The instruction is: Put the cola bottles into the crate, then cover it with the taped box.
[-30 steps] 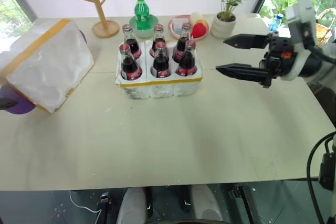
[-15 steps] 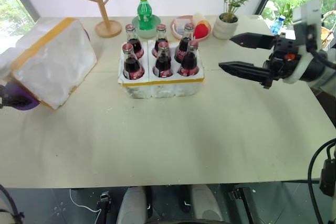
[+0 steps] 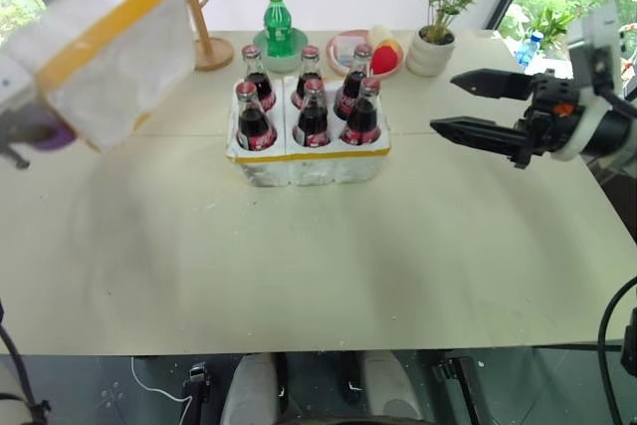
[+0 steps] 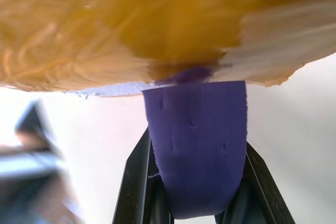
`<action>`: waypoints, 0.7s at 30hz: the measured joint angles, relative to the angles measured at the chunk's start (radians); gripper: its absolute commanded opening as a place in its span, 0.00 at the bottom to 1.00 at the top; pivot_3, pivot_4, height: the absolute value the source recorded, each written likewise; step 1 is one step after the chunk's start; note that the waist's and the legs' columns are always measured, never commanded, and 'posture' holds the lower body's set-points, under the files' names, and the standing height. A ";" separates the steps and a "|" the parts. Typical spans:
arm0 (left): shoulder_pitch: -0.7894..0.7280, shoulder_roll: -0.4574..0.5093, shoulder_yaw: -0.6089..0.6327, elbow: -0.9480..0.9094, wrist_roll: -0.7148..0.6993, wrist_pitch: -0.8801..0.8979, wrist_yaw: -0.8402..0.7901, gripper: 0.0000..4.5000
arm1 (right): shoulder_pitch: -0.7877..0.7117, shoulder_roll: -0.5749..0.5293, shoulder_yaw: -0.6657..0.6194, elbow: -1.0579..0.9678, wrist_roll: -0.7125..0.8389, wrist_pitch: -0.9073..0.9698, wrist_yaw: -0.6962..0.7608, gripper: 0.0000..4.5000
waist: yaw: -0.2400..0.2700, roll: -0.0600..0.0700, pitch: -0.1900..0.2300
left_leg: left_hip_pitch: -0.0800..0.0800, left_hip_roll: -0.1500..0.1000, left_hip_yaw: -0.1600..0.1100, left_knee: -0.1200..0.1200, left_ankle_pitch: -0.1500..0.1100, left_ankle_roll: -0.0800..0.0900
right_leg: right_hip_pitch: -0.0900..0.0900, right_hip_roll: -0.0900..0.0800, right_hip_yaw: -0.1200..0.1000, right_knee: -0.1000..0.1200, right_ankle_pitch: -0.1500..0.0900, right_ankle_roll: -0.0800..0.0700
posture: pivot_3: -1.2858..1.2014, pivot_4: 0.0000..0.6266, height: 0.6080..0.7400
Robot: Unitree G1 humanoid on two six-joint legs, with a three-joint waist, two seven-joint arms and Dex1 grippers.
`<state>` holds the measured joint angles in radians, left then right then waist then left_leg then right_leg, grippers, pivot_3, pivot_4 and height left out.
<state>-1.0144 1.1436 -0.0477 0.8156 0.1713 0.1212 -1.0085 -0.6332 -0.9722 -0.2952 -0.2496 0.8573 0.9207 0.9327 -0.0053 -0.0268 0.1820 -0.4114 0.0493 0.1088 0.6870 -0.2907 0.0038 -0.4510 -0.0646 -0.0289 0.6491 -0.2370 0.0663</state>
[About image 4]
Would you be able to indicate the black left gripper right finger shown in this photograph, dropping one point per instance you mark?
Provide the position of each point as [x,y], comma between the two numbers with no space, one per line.
[262,190]

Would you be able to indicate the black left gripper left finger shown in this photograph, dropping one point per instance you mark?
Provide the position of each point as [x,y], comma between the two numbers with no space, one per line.
[136,182]

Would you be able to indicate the dark crate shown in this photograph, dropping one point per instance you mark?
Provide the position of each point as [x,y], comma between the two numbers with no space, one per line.
[31,155]

